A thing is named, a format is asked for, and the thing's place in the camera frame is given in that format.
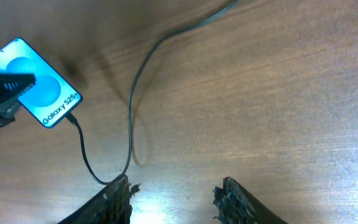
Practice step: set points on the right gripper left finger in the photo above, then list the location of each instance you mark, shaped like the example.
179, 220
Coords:
111, 205

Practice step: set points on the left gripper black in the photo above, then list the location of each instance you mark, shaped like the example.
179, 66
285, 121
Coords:
12, 86

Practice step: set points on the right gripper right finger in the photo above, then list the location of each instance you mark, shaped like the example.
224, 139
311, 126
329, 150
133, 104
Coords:
238, 205

